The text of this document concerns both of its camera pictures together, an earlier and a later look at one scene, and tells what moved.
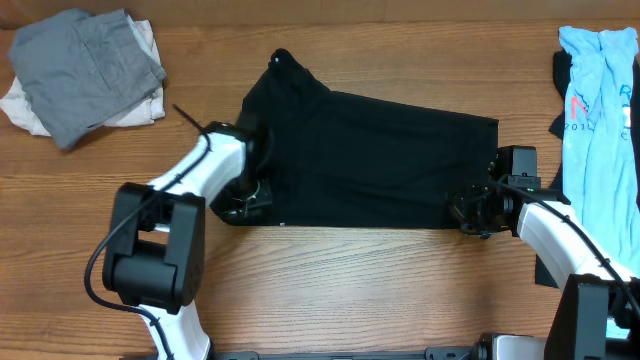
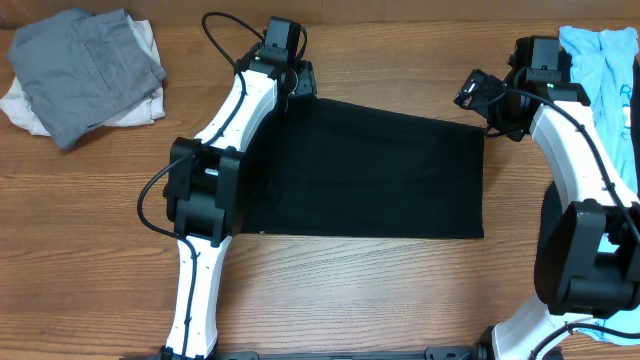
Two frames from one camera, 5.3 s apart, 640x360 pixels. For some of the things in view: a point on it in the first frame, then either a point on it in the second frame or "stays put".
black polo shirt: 343,160 stays put
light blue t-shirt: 601,143 stays put
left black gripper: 229,209 → 304,79
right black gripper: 467,211 → 498,116
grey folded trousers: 79,69 stays put
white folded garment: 141,114 stays put
